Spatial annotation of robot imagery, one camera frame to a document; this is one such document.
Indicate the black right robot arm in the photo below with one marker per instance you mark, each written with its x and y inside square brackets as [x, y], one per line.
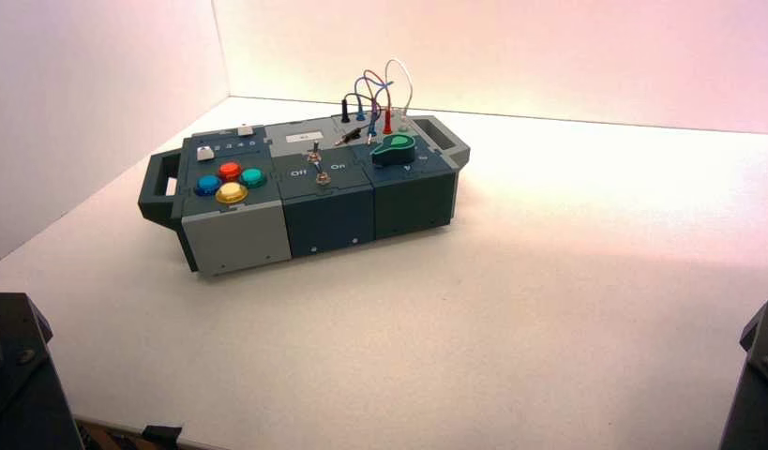
[756, 385]

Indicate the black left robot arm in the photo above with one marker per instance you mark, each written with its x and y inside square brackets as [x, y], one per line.
[20, 379]

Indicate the green round push button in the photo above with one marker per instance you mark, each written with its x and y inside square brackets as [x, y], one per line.
[253, 177]

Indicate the yellow round push button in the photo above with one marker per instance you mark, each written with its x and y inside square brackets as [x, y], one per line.
[231, 192]

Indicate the red round push button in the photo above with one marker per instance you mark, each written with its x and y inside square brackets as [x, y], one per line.
[229, 170]

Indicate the blue round push button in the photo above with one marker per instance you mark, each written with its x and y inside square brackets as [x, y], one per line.
[207, 184]

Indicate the grey and teal task box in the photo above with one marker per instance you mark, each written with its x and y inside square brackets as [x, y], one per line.
[334, 205]

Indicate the green rotary knob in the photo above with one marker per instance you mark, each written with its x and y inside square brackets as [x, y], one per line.
[393, 149]

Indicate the black banana plug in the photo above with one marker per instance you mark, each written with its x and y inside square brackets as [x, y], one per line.
[349, 136]
[345, 112]

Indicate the blue banana plug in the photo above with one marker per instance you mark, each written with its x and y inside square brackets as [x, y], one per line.
[360, 114]
[371, 129]

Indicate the red banana plug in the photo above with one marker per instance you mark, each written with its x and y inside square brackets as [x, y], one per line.
[387, 123]

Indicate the white square slider block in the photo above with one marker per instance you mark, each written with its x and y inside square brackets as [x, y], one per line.
[245, 130]
[204, 153]

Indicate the metal toggle switch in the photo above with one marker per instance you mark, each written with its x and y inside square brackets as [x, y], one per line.
[315, 151]
[322, 178]

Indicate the black bracket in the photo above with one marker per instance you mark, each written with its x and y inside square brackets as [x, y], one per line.
[162, 434]

